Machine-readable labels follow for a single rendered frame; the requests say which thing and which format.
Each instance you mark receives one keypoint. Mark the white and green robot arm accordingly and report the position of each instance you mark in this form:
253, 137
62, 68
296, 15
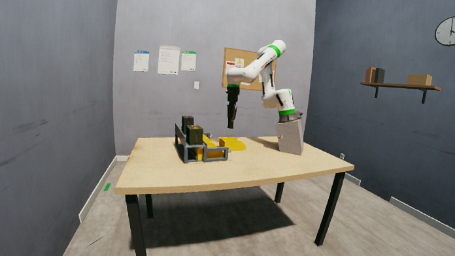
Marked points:
282, 99

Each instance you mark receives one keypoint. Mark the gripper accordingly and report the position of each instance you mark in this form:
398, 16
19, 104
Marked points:
231, 109

